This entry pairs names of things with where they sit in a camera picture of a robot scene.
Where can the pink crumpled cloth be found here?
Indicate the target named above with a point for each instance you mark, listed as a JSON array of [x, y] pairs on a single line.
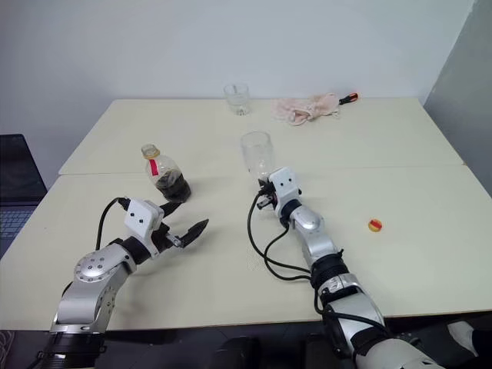
[[303, 109]]

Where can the cola bottle with dark liquid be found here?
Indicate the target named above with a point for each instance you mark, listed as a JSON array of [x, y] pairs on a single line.
[[173, 184]]

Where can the dark open laptop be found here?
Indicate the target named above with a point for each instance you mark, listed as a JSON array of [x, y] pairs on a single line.
[[17, 180]]

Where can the black and orange screwdriver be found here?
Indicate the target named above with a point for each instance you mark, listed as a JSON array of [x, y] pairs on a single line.
[[349, 98]]

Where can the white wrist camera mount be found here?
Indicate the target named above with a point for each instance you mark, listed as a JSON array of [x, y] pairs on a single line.
[[140, 219], [284, 184]]

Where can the clear glass tumbler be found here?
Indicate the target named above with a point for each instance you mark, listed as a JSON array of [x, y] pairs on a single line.
[[236, 98]]

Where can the clear wine glass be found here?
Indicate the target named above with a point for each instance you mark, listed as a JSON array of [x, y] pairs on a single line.
[[255, 153]]

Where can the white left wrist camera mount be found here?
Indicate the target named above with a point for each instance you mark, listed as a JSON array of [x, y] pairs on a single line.
[[140, 219]]

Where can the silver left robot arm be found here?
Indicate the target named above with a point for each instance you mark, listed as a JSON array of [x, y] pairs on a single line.
[[92, 280]]

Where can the yellow and red bottle cap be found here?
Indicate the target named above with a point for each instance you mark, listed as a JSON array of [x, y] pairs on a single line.
[[375, 226]]

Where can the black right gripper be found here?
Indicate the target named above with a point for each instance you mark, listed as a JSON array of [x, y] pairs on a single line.
[[272, 196]]

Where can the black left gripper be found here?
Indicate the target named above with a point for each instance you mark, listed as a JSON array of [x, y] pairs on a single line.
[[163, 240]]

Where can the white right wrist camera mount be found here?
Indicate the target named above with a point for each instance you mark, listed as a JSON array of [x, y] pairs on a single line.
[[284, 184]]

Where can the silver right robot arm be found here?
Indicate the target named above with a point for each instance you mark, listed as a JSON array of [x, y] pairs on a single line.
[[319, 242]]

